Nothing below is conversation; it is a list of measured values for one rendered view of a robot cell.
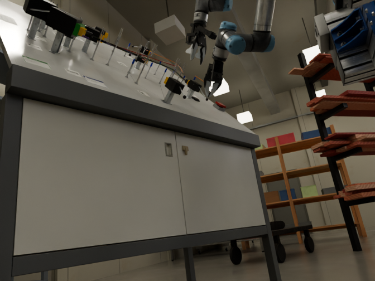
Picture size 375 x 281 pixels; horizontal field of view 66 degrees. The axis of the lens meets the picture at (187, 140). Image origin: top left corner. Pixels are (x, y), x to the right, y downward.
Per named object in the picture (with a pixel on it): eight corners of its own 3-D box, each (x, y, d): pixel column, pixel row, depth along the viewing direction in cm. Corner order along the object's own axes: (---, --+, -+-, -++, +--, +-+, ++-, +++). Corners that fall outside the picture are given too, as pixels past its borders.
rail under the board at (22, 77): (260, 146, 153) (258, 135, 155) (10, 85, 71) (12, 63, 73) (252, 149, 157) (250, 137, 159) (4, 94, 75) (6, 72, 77)
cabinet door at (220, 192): (267, 224, 140) (251, 148, 153) (188, 234, 102) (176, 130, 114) (262, 225, 142) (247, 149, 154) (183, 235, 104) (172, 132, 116)
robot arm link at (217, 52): (230, 51, 132) (213, 47, 131) (227, 61, 134) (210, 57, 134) (229, 47, 138) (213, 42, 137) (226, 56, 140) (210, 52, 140)
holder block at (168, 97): (173, 111, 112) (184, 88, 109) (158, 97, 120) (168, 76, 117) (182, 114, 115) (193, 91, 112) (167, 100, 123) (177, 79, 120)
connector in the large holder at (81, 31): (77, 34, 104) (81, 23, 103) (85, 38, 105) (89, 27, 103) (72, 34, 99) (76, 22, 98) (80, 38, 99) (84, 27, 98)
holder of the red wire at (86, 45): (61, 40, 126) (69, 16, 123) (90, 53, 133) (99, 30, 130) (61, 42, 122) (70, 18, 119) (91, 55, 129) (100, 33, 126)
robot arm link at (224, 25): (225, 24, 124) (219, 19, 130) (217, 49, 130) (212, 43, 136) (241, 27, 126) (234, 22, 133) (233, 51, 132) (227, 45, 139)
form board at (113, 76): (9, 69, 74) (11, 63, 74) (-20, -7, 141) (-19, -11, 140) (255, 137, 157) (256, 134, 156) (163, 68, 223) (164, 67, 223)
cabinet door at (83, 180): (187, 234, 102) (174, 131, 114) (13, 255, 64) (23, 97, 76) (183, 235, 103) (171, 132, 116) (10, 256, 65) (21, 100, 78)
